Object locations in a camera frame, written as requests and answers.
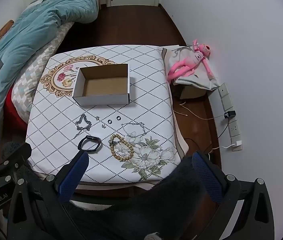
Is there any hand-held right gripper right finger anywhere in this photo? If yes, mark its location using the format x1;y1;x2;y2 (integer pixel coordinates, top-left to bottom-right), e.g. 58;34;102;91
192;151;275;240

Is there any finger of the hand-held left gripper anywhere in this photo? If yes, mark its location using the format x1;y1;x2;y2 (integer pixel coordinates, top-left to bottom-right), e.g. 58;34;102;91
1;142;32;172

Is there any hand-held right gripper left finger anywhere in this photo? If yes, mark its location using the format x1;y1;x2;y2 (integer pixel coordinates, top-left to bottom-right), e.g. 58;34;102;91
6;150;89;240

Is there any black smart watch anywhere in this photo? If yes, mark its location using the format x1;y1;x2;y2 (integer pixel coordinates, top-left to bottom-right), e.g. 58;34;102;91
78;135;102;153

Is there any wooden bead bracelet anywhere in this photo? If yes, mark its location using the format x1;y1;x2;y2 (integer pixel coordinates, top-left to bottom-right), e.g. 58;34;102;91
109;134;134;160

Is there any silver chain bracelet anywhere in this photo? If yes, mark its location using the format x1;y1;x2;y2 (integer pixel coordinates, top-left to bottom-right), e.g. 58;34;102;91
73;114;93;139

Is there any thin silver charm bracelet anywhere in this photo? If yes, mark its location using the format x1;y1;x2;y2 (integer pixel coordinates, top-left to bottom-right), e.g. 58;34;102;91
121;122;147;138

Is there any cardboard box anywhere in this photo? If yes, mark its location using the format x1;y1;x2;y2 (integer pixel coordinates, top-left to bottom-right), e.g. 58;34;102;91
72;64;131;106

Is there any red cloth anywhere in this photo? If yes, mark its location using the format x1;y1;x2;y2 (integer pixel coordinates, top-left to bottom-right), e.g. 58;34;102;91
3;87;29;131

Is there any beige under cloth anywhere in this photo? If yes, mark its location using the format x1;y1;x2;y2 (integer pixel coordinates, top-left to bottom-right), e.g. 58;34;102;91
162;47;190;161

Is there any white power strip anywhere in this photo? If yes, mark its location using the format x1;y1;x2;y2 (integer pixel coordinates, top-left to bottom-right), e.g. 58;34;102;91
228;119;243;151

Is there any dark fleece clothing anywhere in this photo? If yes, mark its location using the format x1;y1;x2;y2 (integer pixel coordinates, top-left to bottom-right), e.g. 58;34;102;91
64;155;222;240

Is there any white cloth bag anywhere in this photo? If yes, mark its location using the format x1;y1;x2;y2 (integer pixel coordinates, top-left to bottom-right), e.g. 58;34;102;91
165;45;226;91

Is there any pink plush toy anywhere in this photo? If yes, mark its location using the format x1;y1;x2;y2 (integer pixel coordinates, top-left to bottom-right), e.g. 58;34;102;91
167;39;214;83

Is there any teal duvet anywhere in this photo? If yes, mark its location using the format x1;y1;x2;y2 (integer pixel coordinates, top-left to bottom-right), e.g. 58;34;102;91
0;0;99;133

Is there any black floor cable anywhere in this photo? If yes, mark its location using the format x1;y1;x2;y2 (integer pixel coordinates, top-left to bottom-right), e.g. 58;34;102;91
184;137;212;153

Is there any black charger cable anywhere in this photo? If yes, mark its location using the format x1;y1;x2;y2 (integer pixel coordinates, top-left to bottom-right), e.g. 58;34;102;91
218;117;230;138

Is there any cream thin cable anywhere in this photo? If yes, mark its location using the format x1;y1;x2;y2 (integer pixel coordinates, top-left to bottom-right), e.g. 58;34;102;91
178;101;226;120

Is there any wooden bed frame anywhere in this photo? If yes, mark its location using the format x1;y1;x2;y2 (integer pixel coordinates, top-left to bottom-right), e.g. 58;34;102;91
0;19;15;41

